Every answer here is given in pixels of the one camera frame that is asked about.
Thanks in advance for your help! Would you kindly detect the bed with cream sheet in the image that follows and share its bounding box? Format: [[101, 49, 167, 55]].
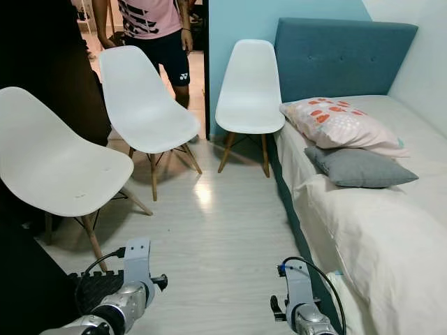
[[272, 94, 447, 335]]

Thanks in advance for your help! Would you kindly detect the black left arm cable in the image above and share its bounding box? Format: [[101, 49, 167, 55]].
[[75, 247, 127, 315]]

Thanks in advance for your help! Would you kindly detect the black low cabinet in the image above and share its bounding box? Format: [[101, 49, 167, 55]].
[[0, 180, 86, 335]]

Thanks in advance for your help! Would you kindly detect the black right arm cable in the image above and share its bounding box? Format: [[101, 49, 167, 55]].
[[277, 256, 347, 335]]

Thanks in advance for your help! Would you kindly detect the pink patterned pillow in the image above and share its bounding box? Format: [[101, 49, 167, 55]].
[[279, 97, 412, 158]]

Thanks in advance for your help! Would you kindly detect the person in pink shirt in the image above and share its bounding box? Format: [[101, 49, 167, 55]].
[[89, 0, 197, 110]]

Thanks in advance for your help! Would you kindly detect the white chair with wooden legs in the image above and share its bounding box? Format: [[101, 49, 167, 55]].
[[0, 86, 154, 274], [214, 38, 286, 179], [97, 45, 204, 203]]

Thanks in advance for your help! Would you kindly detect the dark wardrobe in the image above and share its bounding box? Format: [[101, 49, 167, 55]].
[[0, 0, 112, 148]]

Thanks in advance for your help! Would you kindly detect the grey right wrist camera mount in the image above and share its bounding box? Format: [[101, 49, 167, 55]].
[[283, 259, 313, 308]]

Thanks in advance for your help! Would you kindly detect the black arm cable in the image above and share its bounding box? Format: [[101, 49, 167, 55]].
[[75, 247, 127, 315], [277, 256, 347, 335]]

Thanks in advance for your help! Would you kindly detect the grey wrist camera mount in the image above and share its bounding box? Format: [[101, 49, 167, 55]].
[[123, 237, 153, 287], [283, 259, 313, 308]]

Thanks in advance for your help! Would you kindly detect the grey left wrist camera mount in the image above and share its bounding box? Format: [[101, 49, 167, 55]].
[[123, 237, 153, 287]]

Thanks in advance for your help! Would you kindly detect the black foam floor mat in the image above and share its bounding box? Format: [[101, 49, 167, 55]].
[[68, 270, 128, 316]]

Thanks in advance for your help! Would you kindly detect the teal upholstered headboard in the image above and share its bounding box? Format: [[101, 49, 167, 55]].
[[273, 17, 419, 105]]

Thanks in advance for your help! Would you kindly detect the grey pillow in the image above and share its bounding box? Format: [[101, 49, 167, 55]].
[[305, 146, 420, 189]]

